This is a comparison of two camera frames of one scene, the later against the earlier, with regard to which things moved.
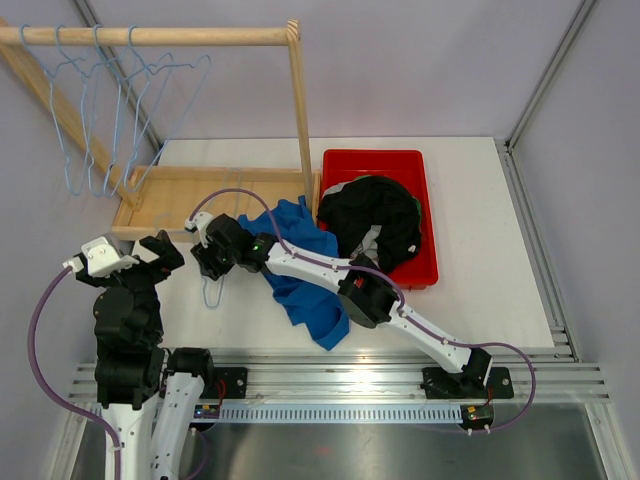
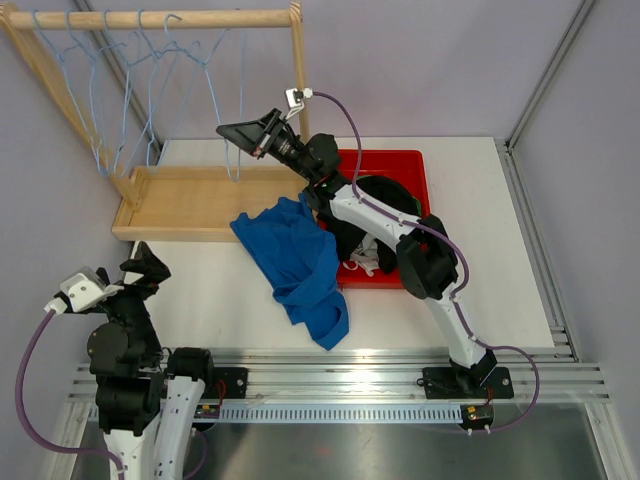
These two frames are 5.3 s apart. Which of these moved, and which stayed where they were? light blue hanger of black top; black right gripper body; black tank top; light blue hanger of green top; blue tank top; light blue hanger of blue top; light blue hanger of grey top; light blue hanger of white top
Moved: black right gripper body; light blue hanger of grey top; light blue hanger of black top; light blue hanger of green top; light blue hanger of blue top; light blue hanger of white top
Stayed: blue tank top; black tank top
